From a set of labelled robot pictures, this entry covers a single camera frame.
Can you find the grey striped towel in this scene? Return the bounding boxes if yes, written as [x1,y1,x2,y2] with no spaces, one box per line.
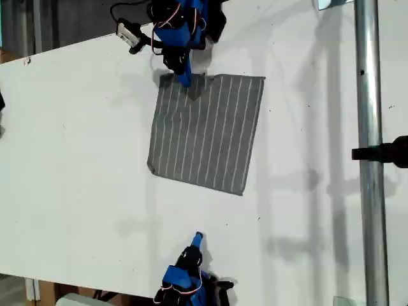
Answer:
[147,73,266,198]

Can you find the white box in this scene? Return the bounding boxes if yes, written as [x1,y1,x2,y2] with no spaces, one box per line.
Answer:
[55,293,108,306]

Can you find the black clamp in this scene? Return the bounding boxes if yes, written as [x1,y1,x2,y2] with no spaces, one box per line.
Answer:
[351,135,408,169]

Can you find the white table leg bar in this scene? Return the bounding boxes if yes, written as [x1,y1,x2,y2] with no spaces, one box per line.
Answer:
[24,277,41,302]

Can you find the black grey camera box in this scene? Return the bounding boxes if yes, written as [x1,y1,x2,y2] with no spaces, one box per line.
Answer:
[115,18,143,46]

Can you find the steel post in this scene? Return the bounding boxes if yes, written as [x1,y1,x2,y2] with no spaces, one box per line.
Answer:
[354,0,390,306]

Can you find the short black camera stalk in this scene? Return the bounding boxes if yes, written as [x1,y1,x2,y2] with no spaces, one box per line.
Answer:
[128,34,164,55]

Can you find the black camera cable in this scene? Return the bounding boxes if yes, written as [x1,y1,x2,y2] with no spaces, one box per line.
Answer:
[110,0,154,24]

